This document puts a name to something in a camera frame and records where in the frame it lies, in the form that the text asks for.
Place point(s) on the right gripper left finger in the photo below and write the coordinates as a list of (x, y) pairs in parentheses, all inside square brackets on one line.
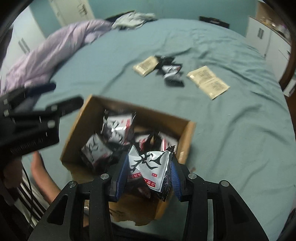
[(119, 173)]

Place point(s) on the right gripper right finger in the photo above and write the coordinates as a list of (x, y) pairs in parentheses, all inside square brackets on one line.
[(179, 173)]

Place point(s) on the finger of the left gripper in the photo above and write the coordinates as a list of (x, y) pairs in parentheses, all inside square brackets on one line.
[(14, 98), (52, 111)]

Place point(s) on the white deer snack packet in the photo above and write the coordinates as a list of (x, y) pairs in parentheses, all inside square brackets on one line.
[(94, 152)]

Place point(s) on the person left hand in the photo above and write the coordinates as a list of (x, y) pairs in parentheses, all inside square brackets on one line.
[(13, 173)]

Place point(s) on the lilac duvet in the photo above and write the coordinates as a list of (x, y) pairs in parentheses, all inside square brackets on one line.
[(38, 65)]

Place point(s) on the brown cardboard box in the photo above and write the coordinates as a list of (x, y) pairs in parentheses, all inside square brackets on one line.
[(152, 131)]

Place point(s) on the snack packet in box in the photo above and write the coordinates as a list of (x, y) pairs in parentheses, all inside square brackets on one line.
[(117, 126)]

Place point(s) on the person leg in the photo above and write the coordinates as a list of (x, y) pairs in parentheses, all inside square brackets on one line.
[(45, 183)]

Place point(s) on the teal bed sheet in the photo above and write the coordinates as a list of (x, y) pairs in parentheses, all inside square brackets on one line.
[(244, 136)]

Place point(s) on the beige packet right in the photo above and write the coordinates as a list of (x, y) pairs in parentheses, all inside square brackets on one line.
[(208, 82)]

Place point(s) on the beige packet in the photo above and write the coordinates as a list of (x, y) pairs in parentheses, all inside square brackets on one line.
[(208, 82), (146, 66)]

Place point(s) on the black white packet on bed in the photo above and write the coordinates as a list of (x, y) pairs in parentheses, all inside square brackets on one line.
[(171, 75)]

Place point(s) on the beige packet left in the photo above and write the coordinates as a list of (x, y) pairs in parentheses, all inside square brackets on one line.
[(146, 66)]

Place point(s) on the white door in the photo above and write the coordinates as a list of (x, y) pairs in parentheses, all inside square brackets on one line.
[(71, 11)]

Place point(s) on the black snack packet on bed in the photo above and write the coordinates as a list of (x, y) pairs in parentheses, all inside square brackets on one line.
[(163, 60)]

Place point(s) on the grey crumpled garment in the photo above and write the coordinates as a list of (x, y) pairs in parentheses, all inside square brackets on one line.
[(133, 20)]

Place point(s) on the black bag at bed end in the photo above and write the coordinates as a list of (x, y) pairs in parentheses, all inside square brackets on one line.
[(214, 21)]

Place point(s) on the white cabinet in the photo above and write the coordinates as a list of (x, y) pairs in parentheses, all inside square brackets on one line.
[(274, 49)]

